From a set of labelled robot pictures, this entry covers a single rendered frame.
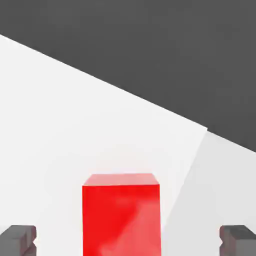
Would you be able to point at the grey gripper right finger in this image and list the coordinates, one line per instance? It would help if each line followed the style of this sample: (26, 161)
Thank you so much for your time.
(241, 243)

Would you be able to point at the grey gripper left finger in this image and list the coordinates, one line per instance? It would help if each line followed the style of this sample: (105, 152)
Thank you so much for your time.
(15, 242)

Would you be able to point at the small red cube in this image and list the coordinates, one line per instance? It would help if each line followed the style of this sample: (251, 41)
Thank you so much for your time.
(121, 218)

